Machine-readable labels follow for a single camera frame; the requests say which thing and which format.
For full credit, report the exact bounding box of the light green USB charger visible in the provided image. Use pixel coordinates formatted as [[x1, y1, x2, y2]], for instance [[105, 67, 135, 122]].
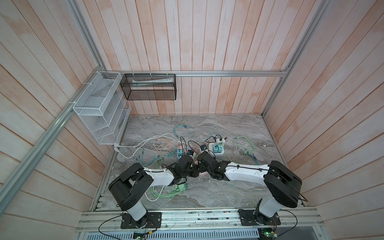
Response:
[[175, 184, 187, 193]]

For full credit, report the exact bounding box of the pink power strip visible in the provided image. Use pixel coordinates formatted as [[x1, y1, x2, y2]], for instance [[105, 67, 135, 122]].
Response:
[[195, 161, 209, 177]]

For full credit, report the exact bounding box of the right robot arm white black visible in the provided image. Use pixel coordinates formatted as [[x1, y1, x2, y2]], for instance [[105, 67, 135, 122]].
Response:
[[197, 152, 303, 218]]

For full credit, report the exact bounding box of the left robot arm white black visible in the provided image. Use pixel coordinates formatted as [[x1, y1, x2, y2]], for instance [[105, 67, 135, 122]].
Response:
[[109, 155, 200, 223]]

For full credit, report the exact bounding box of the blue power strip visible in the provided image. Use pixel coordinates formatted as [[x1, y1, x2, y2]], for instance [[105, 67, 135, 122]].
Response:
[[177, 148, 195, 160]]

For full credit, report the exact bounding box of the white power strip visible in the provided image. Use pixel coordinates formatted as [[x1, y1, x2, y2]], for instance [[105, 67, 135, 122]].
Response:
[[209, 141, 225, 157]]

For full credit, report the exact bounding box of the teal charger on white strip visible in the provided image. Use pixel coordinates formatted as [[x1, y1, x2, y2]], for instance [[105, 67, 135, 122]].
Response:
[[213, 144, 224, 154]]

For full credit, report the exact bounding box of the black mesh basket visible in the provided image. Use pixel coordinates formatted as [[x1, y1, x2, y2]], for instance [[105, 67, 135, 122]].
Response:
[[120, 73, 177, 101]]

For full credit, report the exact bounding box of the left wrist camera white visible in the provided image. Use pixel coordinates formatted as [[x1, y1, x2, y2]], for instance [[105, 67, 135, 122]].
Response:
[[186, 148, 197, 159]]

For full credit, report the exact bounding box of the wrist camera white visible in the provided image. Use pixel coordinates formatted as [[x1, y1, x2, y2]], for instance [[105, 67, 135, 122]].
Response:
[[200, 144, 209, 153], [186, 148, 197, 159]]

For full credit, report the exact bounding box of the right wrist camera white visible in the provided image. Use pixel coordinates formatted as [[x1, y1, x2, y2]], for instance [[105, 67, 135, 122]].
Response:
[[200, 144, 209, 153]]

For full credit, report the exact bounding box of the black cable on white strip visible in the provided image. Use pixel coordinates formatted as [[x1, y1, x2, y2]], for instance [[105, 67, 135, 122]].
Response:
[[205, 135, 227, 144]]

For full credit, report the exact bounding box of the white power cord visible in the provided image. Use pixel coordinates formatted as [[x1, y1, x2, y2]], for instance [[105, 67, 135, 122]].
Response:
[[113, 134, 210, 160]]

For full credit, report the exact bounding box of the teal USB cable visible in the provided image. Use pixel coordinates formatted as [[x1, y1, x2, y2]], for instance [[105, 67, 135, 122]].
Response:
[[136, 149, 178, 168]]

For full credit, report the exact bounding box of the green cable bundle right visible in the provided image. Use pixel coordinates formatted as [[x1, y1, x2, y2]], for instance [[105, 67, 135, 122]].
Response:
[[232, 135, 262, 166]]

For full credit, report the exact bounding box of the aluminium front rail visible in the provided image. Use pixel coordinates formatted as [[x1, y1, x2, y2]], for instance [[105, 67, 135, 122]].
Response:
[[76, 207, 325, 232]]

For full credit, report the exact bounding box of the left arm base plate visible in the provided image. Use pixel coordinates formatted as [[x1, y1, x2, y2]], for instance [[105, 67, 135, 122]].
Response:
[[121, 212, 162, 229]]

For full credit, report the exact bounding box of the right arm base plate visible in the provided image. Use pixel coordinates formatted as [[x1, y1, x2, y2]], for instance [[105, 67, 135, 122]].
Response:
[[238, 209, 281, 226]]

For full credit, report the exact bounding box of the white wire mesh shelf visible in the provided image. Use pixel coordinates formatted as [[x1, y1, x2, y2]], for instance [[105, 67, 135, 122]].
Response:
[[73, 72, 132, 145]]

